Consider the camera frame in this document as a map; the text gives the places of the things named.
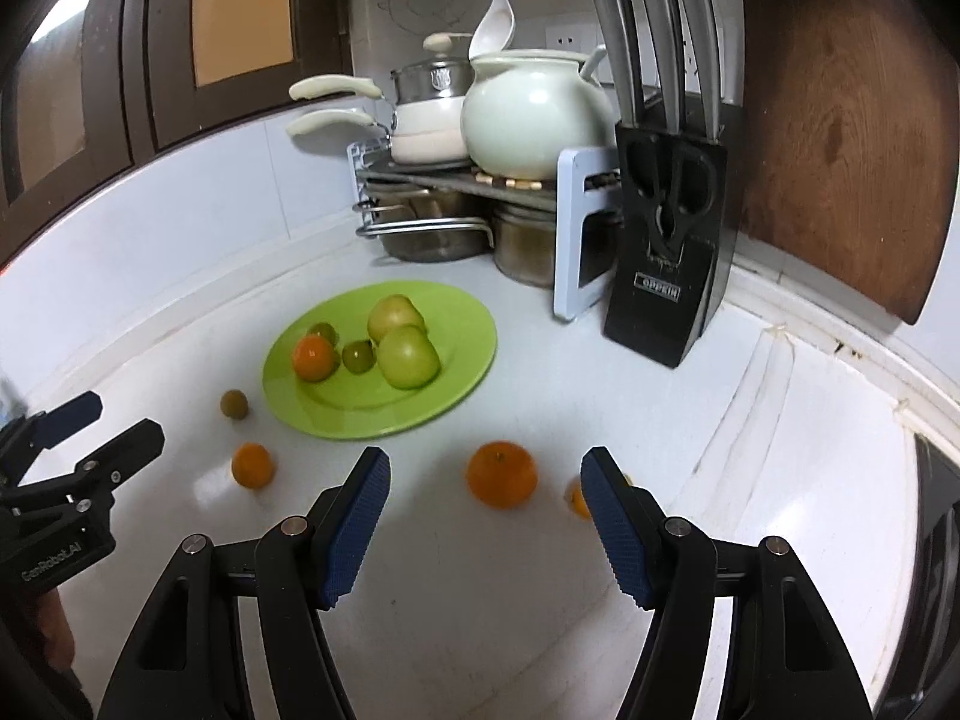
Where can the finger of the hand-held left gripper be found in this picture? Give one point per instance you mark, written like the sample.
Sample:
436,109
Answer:
127,450
71,412

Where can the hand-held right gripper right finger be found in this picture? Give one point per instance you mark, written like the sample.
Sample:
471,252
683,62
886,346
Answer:
615,525

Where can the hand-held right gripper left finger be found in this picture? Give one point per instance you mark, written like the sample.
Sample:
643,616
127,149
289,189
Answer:
360,517

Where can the orange mandarin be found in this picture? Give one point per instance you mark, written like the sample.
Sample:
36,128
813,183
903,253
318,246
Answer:
313,358
577,499
253,465
502,474

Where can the small green tomato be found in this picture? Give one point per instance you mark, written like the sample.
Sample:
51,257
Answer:
358,357
324,330

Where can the large green fruit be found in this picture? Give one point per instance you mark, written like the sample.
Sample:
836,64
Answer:
409,358

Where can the large yellow-green fruit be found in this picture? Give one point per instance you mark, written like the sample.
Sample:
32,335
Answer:
395,315

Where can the green plate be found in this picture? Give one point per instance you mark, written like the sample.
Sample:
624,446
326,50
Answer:
450,330

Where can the person's left hand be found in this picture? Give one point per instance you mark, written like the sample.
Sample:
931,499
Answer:
54,630

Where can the small brown longan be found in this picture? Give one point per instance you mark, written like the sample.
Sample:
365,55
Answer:
234,403

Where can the black knife block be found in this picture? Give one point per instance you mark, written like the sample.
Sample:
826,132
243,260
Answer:
660,300

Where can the white and grey pot rack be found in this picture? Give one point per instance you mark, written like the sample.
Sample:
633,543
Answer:
577,240

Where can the steel stockpot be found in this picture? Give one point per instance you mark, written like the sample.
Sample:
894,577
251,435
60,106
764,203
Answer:
525,247

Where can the steel wok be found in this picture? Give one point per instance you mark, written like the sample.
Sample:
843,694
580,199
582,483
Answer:
431,229

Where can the black scissors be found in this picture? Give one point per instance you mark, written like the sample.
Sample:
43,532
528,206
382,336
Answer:
679,195

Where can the wooden bead trivet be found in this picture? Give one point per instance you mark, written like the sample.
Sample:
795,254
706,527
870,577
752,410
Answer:
510,182

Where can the cream saucepan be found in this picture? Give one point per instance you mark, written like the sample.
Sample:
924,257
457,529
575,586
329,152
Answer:
424,150
427,120

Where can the white ceramic pot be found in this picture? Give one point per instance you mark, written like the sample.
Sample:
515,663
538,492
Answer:
532,120

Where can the steel pot with glass lid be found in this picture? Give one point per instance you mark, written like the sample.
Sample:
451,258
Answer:
431,79

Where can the brown wooden cutting board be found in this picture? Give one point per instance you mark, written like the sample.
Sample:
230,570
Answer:
847,127

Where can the white ladle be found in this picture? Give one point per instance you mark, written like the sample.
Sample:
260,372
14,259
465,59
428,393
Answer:
491,22

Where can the dark brown wall cabinet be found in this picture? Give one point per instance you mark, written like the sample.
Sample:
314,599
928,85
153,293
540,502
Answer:
150,52

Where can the white wall socket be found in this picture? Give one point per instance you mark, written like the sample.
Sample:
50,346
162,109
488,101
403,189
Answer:
566,35

